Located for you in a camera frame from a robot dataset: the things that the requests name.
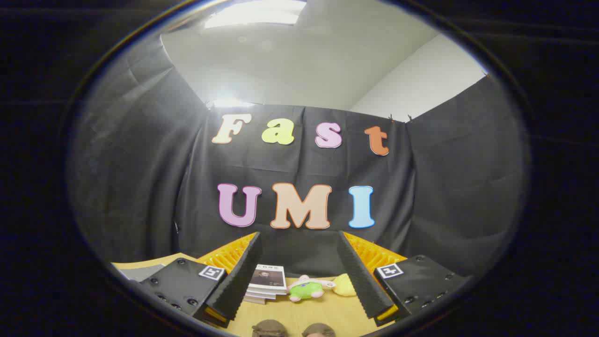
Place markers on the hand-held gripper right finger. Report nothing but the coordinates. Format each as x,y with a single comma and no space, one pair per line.
360,281

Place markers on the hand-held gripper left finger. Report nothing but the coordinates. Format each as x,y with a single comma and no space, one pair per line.
241,281

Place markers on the brown fuzzy shoe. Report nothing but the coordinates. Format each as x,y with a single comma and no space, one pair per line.
269,328
318,330

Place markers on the yellow plush toy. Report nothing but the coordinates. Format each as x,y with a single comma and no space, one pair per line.
345,285

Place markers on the grey book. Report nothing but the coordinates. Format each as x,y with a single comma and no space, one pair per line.
255,300

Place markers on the white book with portrait cover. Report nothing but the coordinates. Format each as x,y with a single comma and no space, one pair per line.
266,278

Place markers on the green and pink plush toy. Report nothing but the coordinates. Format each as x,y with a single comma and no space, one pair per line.
304,290

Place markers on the black backdrop cloth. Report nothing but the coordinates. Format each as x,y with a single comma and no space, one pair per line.
421,187

